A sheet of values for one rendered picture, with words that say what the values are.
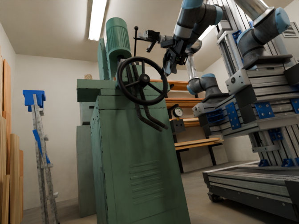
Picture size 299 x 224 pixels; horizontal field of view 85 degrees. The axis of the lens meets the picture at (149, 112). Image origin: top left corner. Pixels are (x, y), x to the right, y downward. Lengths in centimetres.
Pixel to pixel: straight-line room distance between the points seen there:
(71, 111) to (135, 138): 264
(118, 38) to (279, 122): 119
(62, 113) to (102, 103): 255
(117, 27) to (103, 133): 85
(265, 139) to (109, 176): 98
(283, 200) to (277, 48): 107
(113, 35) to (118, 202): 112
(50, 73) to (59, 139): 133
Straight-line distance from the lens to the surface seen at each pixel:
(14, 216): 225
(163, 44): 88
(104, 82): 103
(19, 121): 353
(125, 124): 95
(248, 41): 120
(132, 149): 94
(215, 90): 150
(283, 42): 160
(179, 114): 105
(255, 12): 115
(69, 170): 330
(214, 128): 138
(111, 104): 97
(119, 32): 140
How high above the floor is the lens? 40
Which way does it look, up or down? 16 degrees up
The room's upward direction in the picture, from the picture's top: 10 degrees counter-clockwise
